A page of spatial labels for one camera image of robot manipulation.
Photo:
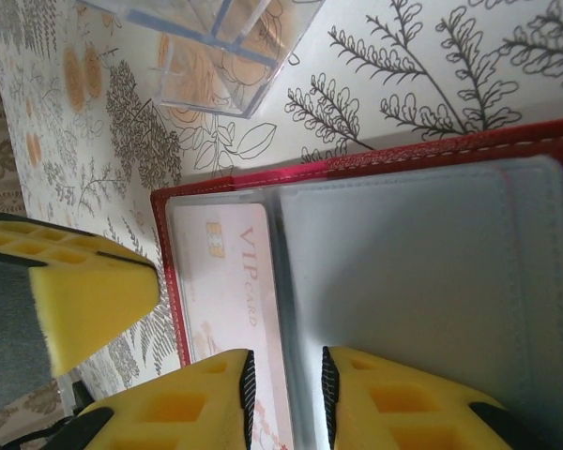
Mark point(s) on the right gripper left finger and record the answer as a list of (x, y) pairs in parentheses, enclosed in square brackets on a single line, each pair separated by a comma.
[(169, 408)]

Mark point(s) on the white VIP card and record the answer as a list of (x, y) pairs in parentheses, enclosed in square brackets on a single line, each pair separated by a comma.
[(225, 281)]

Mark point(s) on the clear acrylic organizer box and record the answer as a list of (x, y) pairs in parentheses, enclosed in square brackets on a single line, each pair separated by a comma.
[(206, 70)]

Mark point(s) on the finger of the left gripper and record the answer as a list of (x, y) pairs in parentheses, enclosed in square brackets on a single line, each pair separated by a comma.
[(84, 290)]

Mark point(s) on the red card holder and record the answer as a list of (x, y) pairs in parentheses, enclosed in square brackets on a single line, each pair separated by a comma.
[(403, 154)]

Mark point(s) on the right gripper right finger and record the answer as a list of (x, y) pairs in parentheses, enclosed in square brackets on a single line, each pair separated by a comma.
[(403, 412)]

